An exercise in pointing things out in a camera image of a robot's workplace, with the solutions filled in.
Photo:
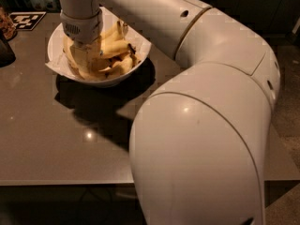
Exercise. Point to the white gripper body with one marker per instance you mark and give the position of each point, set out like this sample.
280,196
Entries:
82,27

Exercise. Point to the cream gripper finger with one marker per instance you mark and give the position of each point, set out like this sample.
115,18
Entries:
86,56

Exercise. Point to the large curved yellow banana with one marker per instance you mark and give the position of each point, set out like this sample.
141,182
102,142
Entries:
95,72

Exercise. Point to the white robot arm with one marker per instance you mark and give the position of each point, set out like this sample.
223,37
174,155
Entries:
197,144

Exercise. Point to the banana with blue sticker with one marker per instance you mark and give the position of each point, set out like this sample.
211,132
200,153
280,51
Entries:
111,49

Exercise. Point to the white bowl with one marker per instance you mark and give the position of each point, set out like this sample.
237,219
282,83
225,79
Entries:
140,52

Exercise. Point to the upright yellow banana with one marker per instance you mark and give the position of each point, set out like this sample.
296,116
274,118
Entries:
116,32

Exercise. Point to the small banana at right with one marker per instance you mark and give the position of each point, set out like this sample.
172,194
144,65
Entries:
120,65

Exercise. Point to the black white fiducial marker tag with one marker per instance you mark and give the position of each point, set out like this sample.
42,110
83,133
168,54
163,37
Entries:
26,21

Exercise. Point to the patterned jar at left edge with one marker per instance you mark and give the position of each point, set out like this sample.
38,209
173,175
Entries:
6,25

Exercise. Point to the dark object at left edge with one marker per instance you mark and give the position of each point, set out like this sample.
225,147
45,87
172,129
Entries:
7,56

